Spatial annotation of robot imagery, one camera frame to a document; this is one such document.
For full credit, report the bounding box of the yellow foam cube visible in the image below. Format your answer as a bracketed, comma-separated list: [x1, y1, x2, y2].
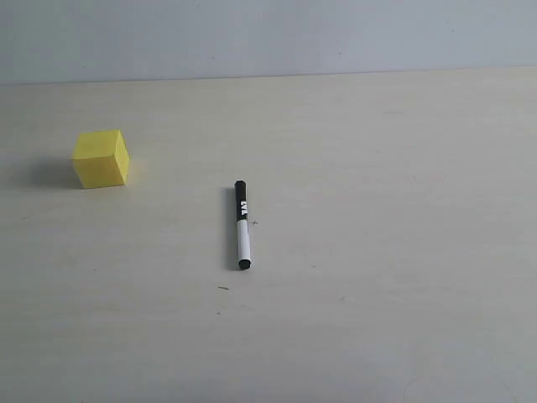
[71, 129, 130, 189]

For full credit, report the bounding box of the black and white marker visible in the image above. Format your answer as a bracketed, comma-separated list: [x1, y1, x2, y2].
[234, 180, 252, 270]

